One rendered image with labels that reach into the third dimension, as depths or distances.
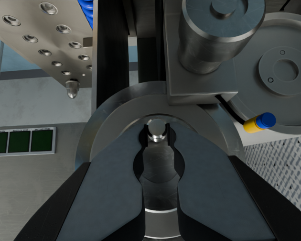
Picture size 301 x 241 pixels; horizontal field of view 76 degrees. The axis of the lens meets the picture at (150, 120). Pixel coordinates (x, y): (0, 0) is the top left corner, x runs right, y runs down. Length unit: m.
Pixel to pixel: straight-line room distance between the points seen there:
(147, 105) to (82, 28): 0.24
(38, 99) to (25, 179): 2.29
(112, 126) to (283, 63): 0.17
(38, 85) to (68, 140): 2.40
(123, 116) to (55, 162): 0.41
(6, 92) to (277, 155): 3.05
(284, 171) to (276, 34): 0.19
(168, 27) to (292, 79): 0.12
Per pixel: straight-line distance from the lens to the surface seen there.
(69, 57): 0.46
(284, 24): 0.25
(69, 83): 0.57
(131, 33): 0.53
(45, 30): 0.39
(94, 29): 0.23
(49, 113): 2.72
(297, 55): 0.23
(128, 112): 0.17
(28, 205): 0.60
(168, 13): 0.17
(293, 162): 0.32
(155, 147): 0.15
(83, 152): 0.18
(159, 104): 0.17
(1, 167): 0.64
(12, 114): 2.99
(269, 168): 0.37
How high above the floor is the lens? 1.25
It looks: 12 degrees down
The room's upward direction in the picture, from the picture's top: 177 degrees clockwise
